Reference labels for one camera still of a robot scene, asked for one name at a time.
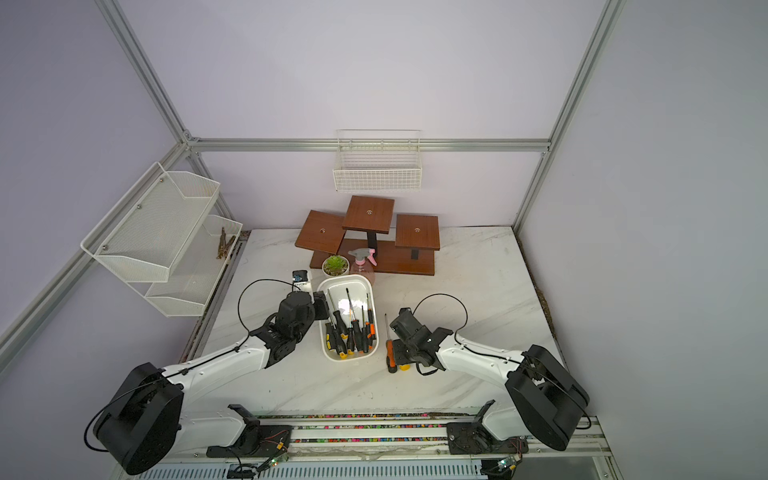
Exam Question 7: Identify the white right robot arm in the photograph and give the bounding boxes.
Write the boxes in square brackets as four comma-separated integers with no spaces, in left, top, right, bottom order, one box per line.
[390,307,590,451]

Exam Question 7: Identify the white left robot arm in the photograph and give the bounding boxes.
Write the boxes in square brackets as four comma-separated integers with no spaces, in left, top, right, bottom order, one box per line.
[83,291,329,475]

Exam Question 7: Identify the white storage box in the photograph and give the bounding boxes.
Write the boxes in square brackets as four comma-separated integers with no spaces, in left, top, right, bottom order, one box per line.
[318,275,382,363]

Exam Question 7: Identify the black dotted yellow screwdriver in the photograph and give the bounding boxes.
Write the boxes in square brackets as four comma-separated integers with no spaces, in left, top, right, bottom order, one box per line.
[346,290,363,355]

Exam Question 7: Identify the slim orange black screwdriver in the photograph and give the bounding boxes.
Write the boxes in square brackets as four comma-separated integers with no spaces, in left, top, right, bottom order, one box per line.
[366,294,377,349]

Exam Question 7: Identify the pink spray bottle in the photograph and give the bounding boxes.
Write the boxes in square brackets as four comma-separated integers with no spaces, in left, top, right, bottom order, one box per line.
[348,247,377,285]

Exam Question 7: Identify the brown wooden tiered stand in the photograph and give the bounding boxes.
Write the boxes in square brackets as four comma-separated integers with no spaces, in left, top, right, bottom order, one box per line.
[295,195,441,276]

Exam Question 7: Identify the brown twigs on shelf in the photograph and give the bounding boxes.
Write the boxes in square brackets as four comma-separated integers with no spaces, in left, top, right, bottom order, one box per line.
[217,227,238,260]

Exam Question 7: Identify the white mesh lower shelf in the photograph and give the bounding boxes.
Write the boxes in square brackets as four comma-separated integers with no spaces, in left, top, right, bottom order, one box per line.
[144,215,242,317]

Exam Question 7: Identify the white mesh shelf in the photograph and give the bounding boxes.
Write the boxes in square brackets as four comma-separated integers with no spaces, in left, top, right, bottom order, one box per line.
[80,163,220,283]
[144,215,242,317]

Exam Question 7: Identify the white mesh upper shelf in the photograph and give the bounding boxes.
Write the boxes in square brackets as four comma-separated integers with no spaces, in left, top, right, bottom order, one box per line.
[80,163,220,283]

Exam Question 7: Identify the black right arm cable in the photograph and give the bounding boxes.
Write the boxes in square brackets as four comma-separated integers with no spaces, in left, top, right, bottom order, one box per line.
[411,292,592,431]

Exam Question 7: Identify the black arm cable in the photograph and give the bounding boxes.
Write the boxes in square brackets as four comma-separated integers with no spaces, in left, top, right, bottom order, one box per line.
[411,292,592,431]
[82,278,301,454]

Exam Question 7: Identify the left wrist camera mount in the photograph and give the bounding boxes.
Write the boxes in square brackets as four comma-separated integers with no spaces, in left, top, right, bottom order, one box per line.
[292,270,313,294]

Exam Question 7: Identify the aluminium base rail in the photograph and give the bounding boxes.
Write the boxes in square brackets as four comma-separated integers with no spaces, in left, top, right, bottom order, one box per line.
[142,413,622,479]

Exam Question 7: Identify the white wire wall basket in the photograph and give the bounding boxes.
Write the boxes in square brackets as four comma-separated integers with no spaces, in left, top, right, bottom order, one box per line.
[333,129,423,194]

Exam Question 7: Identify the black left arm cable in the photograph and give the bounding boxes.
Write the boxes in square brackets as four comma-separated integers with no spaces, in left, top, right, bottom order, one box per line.
[82,278,301,454]

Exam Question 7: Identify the aluminium frame post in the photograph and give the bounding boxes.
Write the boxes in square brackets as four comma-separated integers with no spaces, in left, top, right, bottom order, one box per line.
[512,0,625,237]

